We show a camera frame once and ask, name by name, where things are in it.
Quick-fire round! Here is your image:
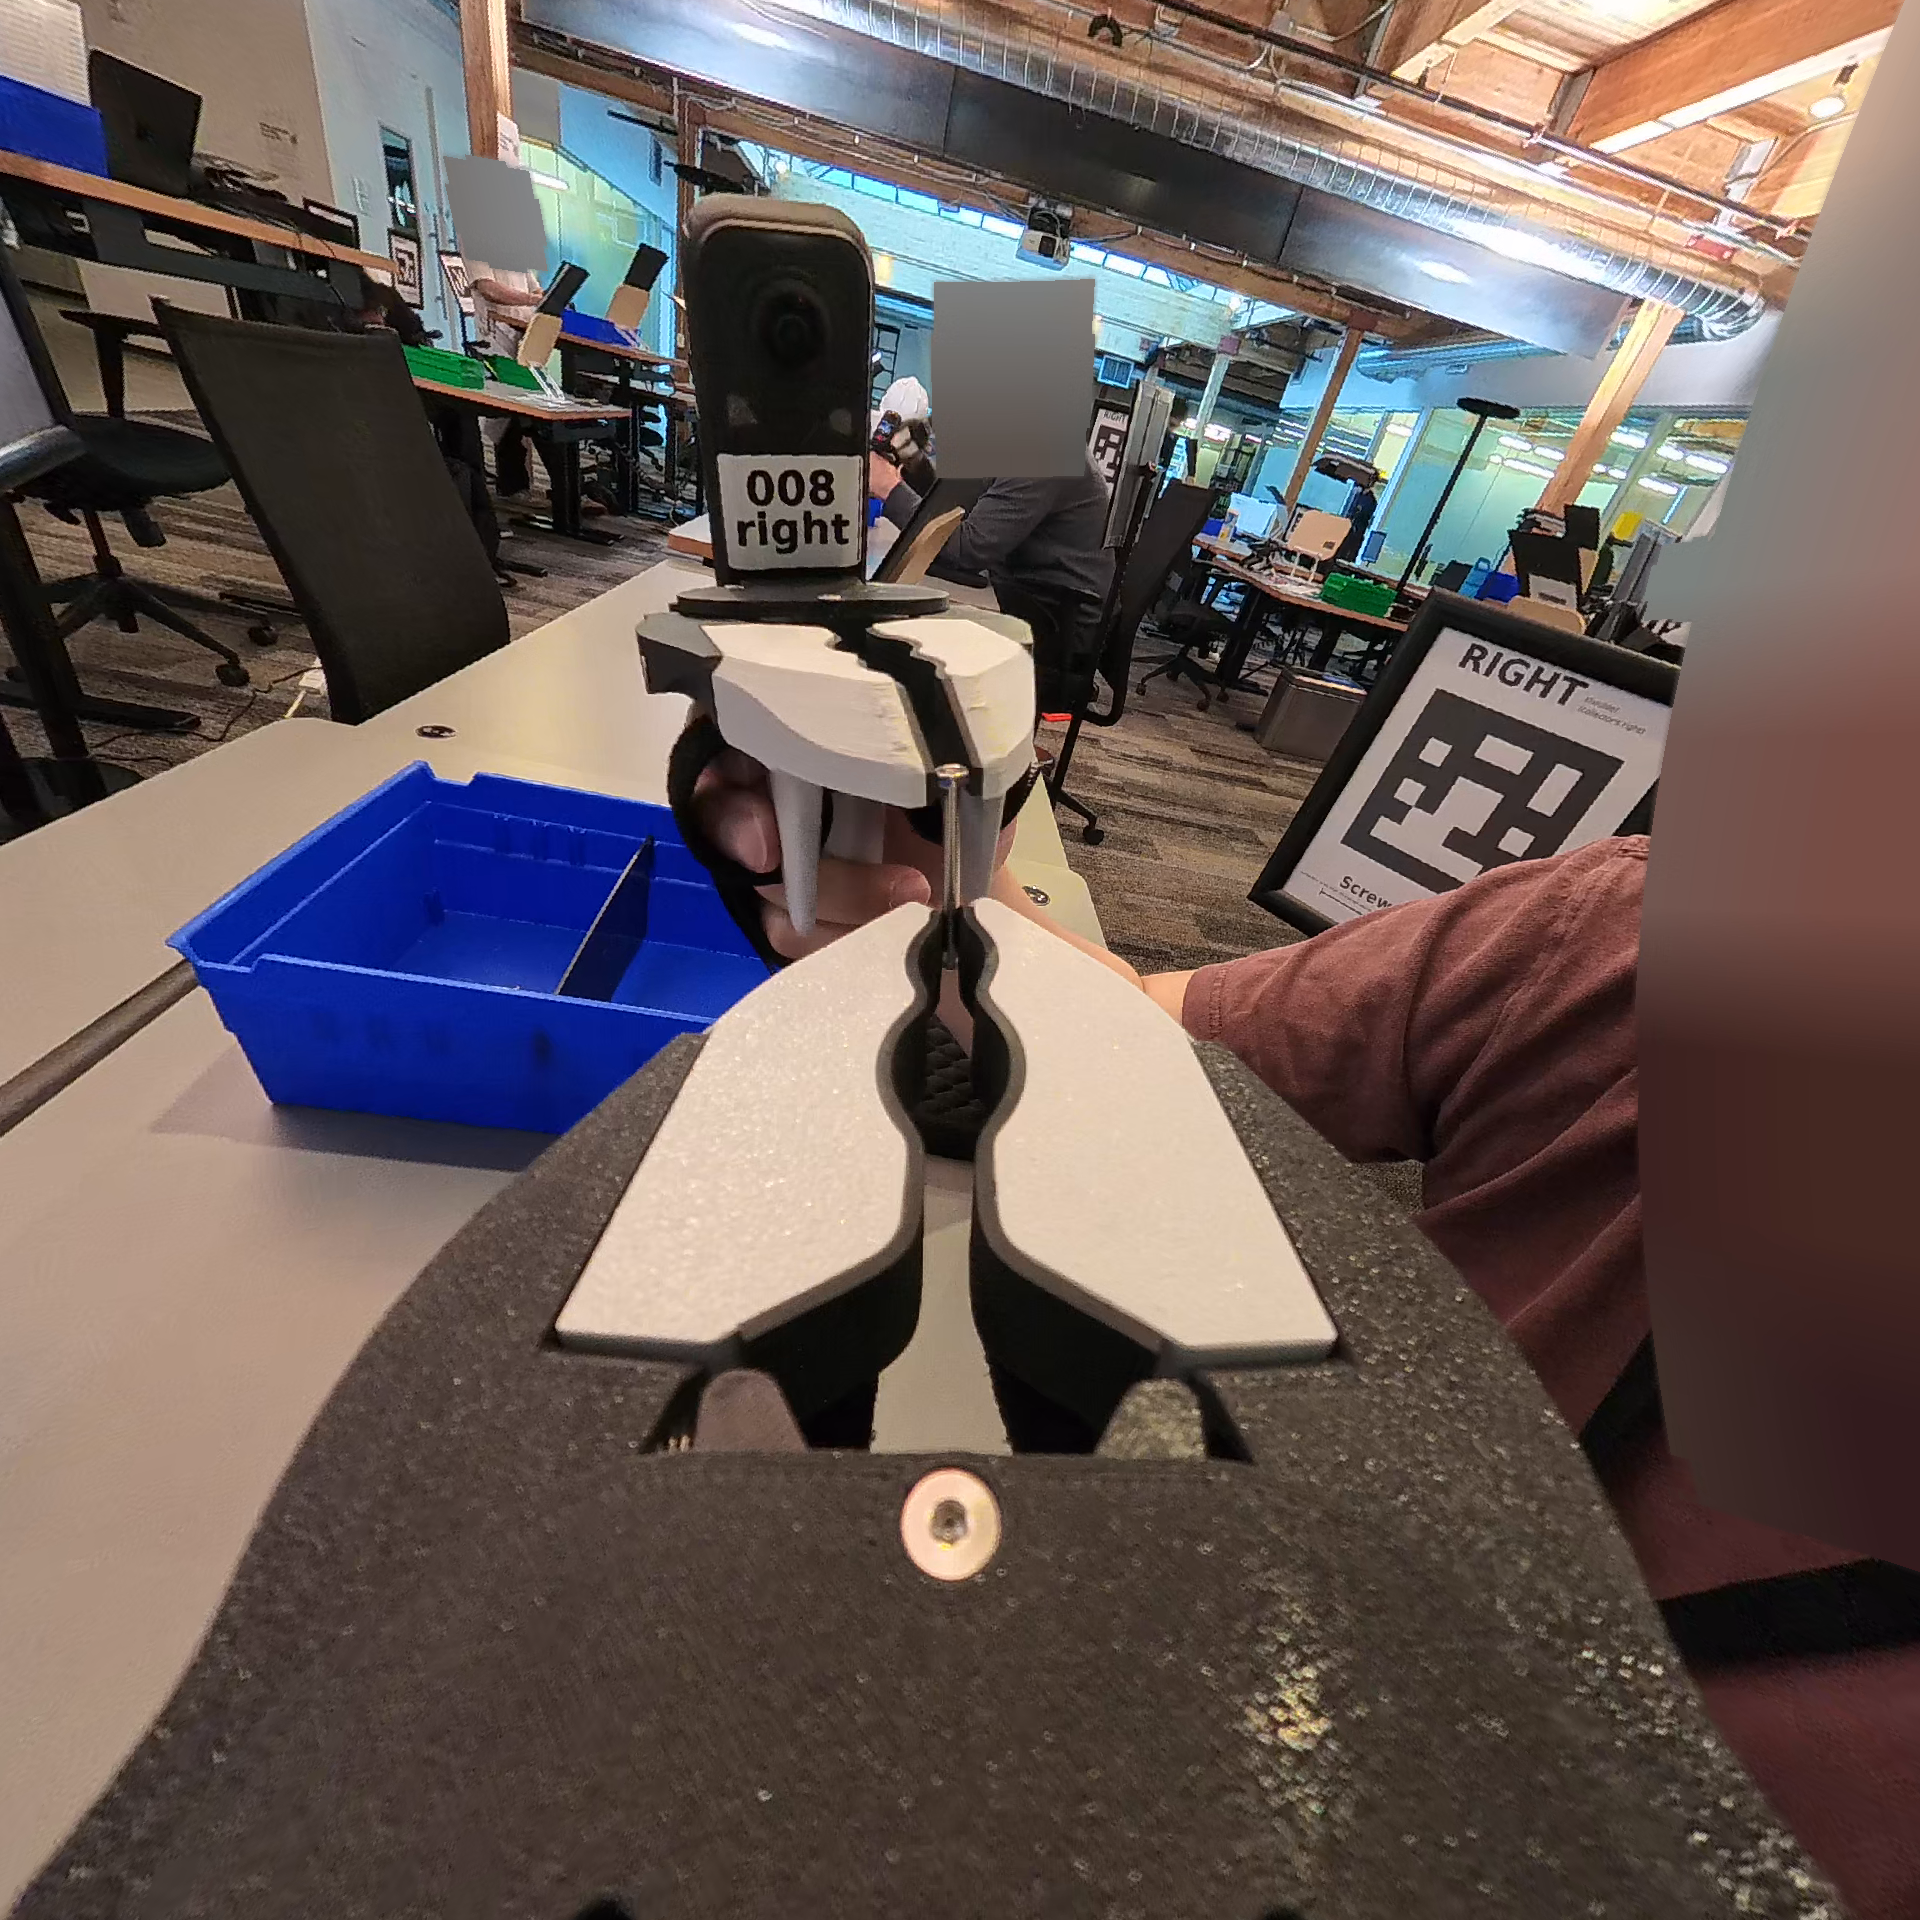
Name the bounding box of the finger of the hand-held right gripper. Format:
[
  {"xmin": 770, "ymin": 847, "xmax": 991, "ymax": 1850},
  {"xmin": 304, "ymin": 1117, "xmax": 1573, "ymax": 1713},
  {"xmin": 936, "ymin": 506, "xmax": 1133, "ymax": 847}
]
[
  {"xmin": 876, "ymin": 612, "xmax": 1040, "ymax": 913},
  {"xmin": 712, "ymin": 621, "xmax": 944, "ymax": 932}
]

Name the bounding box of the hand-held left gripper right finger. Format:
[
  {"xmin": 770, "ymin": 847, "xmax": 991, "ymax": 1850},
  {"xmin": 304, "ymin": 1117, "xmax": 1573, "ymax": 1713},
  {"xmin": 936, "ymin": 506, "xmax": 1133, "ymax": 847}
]
[{"xmin": 956, "ymin": 895, "xmax": 1341, "ymax": 1452}]

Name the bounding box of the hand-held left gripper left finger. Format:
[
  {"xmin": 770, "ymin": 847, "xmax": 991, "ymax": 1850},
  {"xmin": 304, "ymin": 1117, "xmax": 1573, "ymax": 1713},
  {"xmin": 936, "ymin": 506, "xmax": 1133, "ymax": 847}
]
[{"xmin": 552, "ymin": 900, "xmax": 944, "ymax": 1452}]

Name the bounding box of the blue plastic bin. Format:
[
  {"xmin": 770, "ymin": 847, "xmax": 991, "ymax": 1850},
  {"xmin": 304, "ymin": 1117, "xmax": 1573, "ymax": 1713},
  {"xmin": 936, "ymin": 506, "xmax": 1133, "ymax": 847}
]
[{"xmin": 168, "ymin": 761, "xmax": 782, "ymax": 1134}]

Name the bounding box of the person's right forearm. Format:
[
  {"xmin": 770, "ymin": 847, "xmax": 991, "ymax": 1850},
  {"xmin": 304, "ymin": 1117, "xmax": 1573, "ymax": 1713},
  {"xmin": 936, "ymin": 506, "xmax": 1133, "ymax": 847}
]
[{"xmin": 1051, "ymin": 834, "xmax": 1652, "ymax": 1441}]

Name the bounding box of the person's right hand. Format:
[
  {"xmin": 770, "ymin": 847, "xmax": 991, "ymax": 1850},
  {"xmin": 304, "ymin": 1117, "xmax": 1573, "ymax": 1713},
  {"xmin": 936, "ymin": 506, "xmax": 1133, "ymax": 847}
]
[{"xmin": 697, "ymin": 746, "xmax": 962, "ymax": 972}]

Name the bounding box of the wooden standing desk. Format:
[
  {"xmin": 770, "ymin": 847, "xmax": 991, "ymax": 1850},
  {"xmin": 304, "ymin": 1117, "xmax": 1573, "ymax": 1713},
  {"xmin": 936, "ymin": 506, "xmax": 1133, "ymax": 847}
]
[{"xmin": 413, "ymin": 374, "xmax": 632, "ymax": 542}]

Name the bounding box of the black bin divider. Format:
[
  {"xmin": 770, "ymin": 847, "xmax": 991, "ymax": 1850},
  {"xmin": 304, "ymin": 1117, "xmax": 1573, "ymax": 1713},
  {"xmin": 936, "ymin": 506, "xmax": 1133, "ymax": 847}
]
[{"xmin": 554, "ymin": 835, "xmax": 658, "ymax": 1001}]

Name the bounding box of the grey box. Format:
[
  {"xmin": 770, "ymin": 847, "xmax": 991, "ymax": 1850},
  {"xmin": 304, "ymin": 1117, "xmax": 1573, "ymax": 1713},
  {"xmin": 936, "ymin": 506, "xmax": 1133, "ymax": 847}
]
[{"xmin": 1256, "ymin": 663, "xmax": 1369, "ymax": 759}]

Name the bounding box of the wooden office desk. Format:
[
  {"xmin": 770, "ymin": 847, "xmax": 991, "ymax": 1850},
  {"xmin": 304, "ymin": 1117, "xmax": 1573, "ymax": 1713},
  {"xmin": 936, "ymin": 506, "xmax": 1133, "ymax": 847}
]
[{"xmin": 1200, "ymin": 532, "xmax": 1429, "ymax": 707}]

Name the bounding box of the black mesh office chair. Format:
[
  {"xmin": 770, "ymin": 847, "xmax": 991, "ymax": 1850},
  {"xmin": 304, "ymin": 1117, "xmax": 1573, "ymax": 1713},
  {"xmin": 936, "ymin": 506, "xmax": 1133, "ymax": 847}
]
[{"xmin": 154, "ymin": 296, "xmax": 513, "ymax": 726}]

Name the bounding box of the black framed tag poster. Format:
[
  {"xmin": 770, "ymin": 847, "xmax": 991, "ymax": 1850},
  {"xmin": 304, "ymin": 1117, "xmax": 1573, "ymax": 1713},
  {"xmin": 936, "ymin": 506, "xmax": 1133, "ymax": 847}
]
[{"xmin": 1249, "ymin": 588, "xmax": 1682, "ymax": 936}]

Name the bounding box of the black floor lamp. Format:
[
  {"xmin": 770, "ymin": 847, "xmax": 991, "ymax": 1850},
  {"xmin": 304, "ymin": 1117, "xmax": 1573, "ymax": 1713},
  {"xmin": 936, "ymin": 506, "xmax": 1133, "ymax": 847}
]
[{"xmin": 1402, "ymin": 395, "xmax": 1525, "ymax": 594}]

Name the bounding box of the black swivel office chair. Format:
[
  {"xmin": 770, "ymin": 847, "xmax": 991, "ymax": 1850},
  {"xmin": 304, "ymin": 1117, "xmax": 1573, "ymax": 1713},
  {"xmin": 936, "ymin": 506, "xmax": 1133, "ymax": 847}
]
[{"xmin": 30, "ymin": 306, "xmax": 282, "ymax": 692}]

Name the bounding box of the black laptop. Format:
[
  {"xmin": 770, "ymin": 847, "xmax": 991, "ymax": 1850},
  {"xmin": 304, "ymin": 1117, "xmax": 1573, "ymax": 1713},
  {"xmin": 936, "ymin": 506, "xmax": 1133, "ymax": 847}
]
[{"xmin": 86, "ymin": 47, "xmax": 204, "ymax": 197}]

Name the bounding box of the grey board on stand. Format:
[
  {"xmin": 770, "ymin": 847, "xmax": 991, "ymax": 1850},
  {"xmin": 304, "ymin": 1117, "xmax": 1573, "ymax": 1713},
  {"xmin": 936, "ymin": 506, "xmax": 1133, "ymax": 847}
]
[{"xmin": 0, "ymin": 245, "xmax": 152, "ymax": 834}]

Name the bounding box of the blue storage crate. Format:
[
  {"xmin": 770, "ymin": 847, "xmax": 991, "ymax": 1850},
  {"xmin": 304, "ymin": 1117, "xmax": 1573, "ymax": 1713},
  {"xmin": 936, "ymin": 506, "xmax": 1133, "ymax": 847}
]
[{"xmin": 0, "ymin": 74, "xmax": 110, "ymax": 179}]

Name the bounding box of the person's maroon shirt torso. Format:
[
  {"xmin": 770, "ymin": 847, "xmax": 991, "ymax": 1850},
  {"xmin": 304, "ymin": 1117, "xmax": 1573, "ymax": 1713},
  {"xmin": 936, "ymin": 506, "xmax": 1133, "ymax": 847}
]
[{"xmin": 1626, "ymin": 1484, "xmax": 1920, "ymax": 1920}]

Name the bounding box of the black strap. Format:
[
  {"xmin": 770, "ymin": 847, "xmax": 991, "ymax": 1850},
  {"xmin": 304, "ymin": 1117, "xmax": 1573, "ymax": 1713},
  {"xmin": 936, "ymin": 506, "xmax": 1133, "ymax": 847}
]
[{"xmin": 1579, "ymin": 1334, "xmax": 1920, "ymax": 1669}]

